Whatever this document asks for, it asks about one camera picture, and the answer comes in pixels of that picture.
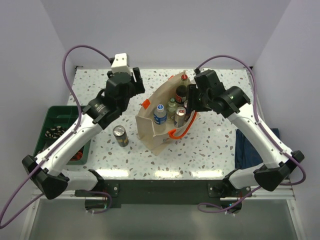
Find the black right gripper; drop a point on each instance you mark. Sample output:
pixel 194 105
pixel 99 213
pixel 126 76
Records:
pixel 192 91

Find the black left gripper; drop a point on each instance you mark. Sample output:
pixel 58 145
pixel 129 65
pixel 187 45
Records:
pixel 138 86

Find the dark cola glass bottle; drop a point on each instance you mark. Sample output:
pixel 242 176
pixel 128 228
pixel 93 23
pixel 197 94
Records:
pixel 182 89

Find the beige canvas bag orange handles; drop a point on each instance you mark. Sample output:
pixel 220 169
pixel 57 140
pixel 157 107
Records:
pixel 156 142

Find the clear green-cap glass bottle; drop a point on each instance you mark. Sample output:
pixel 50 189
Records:
pixel 171 108

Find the silver blue energy can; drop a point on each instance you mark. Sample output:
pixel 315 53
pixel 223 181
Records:
pixel 188 111
pixel 179 117

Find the blue label water bottle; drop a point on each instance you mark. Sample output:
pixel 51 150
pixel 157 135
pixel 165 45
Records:
pixel 160 118

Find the black gold drink can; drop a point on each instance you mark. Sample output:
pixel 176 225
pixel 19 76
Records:
pixel 120 135

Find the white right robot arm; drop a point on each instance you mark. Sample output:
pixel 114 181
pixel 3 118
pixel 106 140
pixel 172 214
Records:
pixel 278 160

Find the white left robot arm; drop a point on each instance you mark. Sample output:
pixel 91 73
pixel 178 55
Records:
pixel 46 168

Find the dark blue denim cloth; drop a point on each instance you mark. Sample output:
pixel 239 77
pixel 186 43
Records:
pixel 246 156

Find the green compartment tray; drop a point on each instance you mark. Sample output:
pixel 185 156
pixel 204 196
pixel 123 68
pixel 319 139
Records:
pixel 57 120

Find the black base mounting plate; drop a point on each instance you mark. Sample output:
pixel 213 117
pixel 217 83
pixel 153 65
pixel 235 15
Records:
pixel 159 192

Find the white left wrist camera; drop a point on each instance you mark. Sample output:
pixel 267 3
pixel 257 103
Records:
pixel 120 64

